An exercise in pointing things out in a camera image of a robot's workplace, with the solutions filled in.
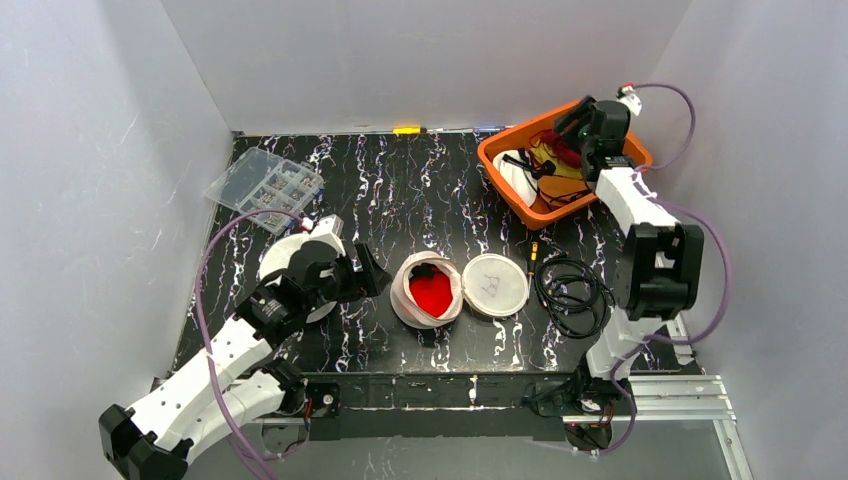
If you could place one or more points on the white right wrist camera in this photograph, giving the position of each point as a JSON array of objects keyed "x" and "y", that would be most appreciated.
[{"x": 627, "y": 95}]

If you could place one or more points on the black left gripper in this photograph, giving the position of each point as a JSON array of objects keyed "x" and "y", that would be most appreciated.
[{"x": 361, "y": 274}]

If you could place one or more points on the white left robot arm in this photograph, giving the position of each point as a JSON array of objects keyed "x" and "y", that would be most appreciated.
[{"x": 234, "y": 380}]

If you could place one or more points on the orange plastic bin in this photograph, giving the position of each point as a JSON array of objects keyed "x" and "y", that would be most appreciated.
[{"x": 540, "y": 200}]

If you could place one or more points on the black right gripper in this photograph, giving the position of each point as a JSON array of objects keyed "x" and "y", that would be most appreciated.
[{"x": 573, "y": 122}]

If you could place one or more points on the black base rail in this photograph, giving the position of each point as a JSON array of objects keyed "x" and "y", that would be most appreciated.
[{"x": 540, "y": 406}]

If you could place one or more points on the bright red bra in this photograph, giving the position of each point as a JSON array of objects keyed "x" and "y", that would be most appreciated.
[{"x": 432, "y": 293}]

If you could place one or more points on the clear plastic screw box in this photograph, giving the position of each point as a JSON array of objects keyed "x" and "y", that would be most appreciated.
[{"x": 280, "y": 189}]

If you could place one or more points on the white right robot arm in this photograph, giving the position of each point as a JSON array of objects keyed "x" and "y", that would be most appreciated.
[{"x": 659, "y": 271}]

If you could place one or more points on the dark red bra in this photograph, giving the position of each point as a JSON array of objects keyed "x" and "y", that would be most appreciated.
[{"x": 551, "y": 139}]

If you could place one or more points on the yellow tape piece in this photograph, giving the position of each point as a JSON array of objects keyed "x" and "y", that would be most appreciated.
[{"x": 416, "y": 130}]

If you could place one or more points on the yellow bra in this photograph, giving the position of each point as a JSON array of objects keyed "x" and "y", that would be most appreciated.
[{"x": 549, "y": 162}]

